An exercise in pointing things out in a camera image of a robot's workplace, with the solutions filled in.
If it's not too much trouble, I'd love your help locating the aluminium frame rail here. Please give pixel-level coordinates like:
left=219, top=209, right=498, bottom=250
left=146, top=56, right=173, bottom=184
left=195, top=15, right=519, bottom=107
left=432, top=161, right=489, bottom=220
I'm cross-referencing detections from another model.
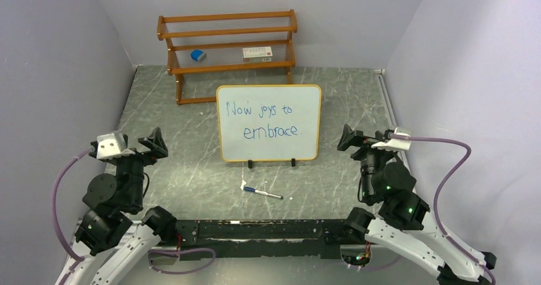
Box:
left=67, top=217, right=445, bottom=250

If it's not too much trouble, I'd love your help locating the wooden two-tier shelf rack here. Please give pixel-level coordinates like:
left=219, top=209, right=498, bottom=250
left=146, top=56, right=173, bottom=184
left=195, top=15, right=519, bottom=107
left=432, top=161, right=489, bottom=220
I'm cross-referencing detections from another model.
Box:
left=156, top=9, right=298, bottom=105

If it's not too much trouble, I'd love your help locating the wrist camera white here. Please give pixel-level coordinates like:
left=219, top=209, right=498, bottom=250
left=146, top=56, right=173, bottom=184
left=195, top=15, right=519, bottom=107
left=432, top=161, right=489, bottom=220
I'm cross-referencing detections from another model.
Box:
left=89, top=131, right=135, bottom=161
left=370, top=128, right=413, bottom=152

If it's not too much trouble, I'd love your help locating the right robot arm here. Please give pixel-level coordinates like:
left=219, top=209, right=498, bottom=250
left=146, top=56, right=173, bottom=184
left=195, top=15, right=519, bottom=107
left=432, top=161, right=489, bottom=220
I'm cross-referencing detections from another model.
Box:
left=337, top=125, right=497, bottom=284

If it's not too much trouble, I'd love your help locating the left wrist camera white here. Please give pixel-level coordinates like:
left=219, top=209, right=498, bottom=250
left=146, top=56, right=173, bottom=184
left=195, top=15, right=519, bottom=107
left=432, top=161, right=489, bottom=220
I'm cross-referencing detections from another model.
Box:
left=89, top=131, right=135, bottom=161

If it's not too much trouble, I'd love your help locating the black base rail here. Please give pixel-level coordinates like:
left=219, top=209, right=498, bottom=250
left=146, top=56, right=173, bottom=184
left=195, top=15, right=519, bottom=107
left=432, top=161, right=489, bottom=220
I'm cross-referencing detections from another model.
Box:
left=175, top=219, right=365, bottom=260

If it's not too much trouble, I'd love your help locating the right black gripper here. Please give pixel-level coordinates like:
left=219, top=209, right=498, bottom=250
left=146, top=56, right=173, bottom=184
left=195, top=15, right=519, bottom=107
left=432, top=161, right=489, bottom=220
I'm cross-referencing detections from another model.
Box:
left=337, top=123, right=395, bottom=200

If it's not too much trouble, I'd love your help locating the whiteboard with yellow frame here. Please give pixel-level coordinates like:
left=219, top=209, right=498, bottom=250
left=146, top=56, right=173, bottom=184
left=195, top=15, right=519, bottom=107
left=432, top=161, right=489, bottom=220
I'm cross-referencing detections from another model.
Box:
left=216, top=84, right=322, bottom=163

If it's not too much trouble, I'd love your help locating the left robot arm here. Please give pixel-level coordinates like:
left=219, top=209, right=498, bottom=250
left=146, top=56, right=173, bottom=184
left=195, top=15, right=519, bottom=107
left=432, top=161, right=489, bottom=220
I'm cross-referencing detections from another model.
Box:
left=51, top=127, right=179, bottom=284

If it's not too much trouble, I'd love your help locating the blue whiteboard eraser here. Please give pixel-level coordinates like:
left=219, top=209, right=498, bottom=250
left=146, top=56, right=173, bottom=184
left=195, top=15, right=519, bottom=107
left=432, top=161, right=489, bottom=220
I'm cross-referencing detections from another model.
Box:
left=190, top=49, right=207, bottom=62

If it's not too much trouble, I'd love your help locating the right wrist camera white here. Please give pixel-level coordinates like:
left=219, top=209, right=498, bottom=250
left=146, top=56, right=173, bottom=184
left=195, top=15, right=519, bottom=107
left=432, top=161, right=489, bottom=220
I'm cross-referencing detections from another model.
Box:
left=370, top=128, right=413, bottom=152

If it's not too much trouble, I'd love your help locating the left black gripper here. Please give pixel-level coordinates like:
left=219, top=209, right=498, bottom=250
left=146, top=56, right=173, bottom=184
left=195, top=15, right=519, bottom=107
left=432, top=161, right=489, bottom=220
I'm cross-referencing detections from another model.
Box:
left=111, top=126, right=167, bottom=208

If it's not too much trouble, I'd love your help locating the white cardboard box red label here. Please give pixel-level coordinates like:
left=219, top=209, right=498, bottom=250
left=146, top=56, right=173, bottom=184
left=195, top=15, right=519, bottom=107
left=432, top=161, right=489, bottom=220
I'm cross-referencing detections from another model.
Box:
left=242, top=47, right=273, bottom=63

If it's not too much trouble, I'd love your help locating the white marker pen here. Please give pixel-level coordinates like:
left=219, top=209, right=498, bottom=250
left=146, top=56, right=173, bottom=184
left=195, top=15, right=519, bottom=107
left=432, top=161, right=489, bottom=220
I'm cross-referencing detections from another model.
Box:
left=255, top=189, right=284, bottom=200

